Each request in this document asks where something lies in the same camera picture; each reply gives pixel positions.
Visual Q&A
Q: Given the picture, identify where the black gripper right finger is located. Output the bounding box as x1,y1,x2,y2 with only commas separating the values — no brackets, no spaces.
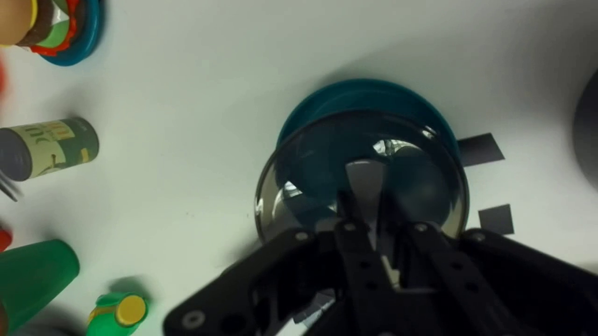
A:
380,192,598,336

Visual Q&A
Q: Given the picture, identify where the green yellow toy corn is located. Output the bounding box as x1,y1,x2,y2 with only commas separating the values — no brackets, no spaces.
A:
87,291,154,336

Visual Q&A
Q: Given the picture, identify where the black pot grey handle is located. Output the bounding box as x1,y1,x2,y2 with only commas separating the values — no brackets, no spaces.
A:
573,67,598,184

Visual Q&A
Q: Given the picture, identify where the grey toy can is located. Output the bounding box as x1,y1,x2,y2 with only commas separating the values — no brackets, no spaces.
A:
0,115,102,183

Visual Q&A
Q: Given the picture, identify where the green cup purple rim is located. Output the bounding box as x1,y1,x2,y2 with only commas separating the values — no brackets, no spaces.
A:
0,239,83,334

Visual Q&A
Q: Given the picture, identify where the toy burger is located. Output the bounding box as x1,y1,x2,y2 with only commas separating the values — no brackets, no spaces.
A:
0,0,81,57

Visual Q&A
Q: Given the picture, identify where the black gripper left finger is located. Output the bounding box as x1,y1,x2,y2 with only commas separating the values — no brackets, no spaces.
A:
163,188,401,336

